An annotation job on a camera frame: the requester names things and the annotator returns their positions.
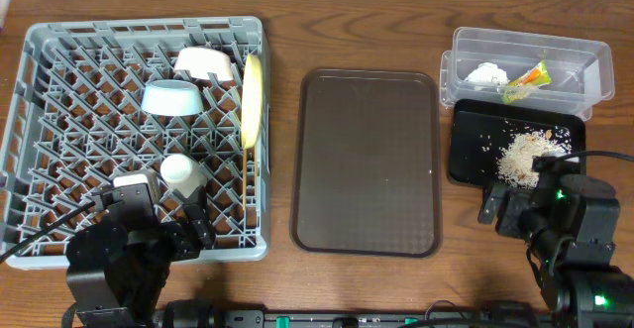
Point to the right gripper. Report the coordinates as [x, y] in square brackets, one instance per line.
[516, 201]

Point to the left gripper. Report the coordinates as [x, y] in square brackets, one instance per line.
[193, 226]

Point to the white plastic cup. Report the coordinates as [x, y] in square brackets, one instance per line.
[182, 174]

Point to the wooden chopstick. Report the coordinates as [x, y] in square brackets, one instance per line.
[244, 179]

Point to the light blue bowl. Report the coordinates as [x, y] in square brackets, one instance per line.
[172, 97]

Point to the white tissue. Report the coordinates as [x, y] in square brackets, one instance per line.
[487, 74]

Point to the green orange snack wrapper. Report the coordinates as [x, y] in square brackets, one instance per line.
[524, 85]

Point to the yellow round plate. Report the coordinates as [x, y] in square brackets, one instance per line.
[252, 101]

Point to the white pink bowl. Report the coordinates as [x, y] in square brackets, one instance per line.
[199, 62]

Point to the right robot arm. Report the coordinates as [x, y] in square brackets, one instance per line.
[568, 225]

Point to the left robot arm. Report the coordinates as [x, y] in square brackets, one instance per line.
[118, 267]

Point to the black waste tray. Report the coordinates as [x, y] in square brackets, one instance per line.
[482, 130]

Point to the grey plastic dishwasher rack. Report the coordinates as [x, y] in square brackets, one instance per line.
[75, 123]

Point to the clear plastic waste bin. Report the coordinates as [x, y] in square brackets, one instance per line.
[581, 70]

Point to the food scraps pile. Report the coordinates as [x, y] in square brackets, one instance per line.
[513, 163]

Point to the dark brown serving tray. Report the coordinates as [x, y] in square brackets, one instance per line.
[368, 164]

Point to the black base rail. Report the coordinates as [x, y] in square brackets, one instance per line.
[442, 313]

